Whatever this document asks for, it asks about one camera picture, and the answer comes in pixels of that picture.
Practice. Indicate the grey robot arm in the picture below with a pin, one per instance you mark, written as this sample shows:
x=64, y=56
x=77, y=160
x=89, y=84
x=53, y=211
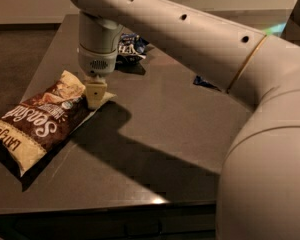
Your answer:
x=259, y=189

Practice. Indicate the brown sea salt chip bag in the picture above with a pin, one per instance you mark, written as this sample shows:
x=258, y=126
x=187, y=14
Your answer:
x=37, y=125

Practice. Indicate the blue rxbar blueberry bar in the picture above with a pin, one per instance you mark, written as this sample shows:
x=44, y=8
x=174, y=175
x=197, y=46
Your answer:
x=199, y=81

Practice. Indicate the blue crumpled chip bag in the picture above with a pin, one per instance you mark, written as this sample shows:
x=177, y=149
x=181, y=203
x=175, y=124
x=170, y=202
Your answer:
x=131, y=49

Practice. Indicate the dark cabinet drawer front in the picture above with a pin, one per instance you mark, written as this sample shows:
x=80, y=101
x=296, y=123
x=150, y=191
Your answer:
x=110, y=224

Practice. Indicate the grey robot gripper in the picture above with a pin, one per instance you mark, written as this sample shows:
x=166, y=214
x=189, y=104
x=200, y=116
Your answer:
x=96, y=62

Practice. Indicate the black drawer handle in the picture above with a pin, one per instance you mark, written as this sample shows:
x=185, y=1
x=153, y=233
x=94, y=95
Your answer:
x=142, y=230

